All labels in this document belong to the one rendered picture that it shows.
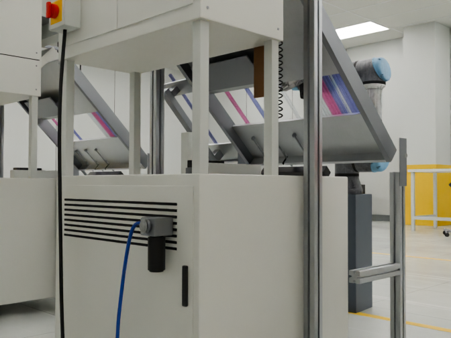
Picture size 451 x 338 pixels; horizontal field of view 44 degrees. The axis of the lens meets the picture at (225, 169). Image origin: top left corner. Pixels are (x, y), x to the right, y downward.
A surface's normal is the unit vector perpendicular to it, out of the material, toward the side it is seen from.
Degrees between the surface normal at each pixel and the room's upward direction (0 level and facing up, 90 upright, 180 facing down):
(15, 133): 90
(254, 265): 90
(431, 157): 90
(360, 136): 137
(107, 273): 90
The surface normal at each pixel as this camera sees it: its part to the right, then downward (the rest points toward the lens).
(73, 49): -0.71, -0.02
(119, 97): 0.70, -0.02
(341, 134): -0.48, 0.72
